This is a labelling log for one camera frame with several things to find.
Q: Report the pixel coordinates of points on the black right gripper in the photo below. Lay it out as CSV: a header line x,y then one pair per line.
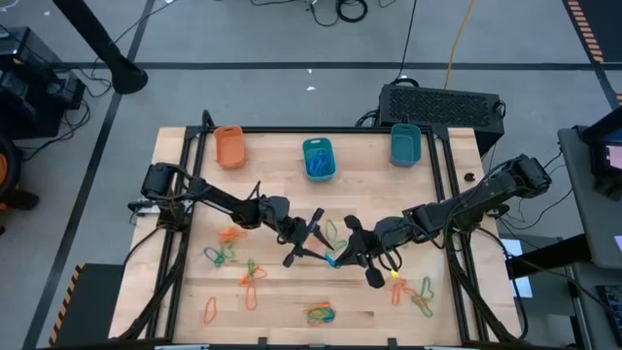
x,y
389,235

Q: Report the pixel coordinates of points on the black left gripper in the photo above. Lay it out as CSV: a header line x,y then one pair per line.
x,y
284,221

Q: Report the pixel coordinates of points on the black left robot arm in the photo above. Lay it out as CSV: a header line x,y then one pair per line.
x,y
218,198

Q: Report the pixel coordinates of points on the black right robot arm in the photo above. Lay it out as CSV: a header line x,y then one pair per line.
x,y
476,199

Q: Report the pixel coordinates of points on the teal plastic basket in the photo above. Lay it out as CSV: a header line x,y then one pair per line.
x,y
333,160

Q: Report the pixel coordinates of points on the blue-grey plastic basket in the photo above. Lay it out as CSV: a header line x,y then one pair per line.
x,y
405,146

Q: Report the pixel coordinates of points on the orange plastic basket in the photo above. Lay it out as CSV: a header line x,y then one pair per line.
x,y
229,148

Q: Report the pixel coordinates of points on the white paper sheet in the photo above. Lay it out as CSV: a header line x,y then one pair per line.
x,y
510,248

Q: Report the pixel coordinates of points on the black computer case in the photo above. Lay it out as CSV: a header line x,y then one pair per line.
x,y
437,107

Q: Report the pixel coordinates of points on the black beam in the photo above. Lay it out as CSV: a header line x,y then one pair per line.
x,y
549,257

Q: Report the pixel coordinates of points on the grey desk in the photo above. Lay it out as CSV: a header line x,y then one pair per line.
x,y
578,194

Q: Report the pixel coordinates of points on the black mat yellow striped edge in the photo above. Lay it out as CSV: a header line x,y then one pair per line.
x,y
92,306

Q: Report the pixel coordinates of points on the black pole with round base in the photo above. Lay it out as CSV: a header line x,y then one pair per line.
x,y
124,75

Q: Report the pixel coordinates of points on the black keyboard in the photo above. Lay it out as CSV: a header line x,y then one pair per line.
x,y
613,311

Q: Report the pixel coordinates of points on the black monitor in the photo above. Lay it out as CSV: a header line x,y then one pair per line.
x,y
607,155

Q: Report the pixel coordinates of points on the orange and black machine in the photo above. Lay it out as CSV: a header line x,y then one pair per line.
x,y
6,170

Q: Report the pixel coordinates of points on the black equipment cart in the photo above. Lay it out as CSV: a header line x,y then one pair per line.
x,y
29,97

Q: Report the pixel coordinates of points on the black mat orange striped edge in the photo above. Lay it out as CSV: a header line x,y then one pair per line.
x,y
602,24

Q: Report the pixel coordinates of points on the black frame bracket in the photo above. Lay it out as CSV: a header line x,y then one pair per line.
x,y
263,342
391,342

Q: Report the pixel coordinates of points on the silver base bracket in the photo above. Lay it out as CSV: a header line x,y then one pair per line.
x,y
142,208

